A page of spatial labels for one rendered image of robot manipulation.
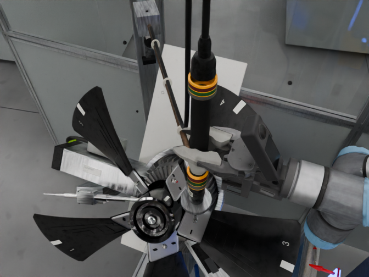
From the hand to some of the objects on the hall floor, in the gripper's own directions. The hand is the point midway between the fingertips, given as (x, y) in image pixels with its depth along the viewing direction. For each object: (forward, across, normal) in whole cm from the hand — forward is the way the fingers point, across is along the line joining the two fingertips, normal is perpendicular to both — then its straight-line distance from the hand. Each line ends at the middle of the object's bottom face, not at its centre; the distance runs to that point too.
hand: (184, 138), depth 62 cm
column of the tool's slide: (+37, +59, -151) cm, 166 cm away
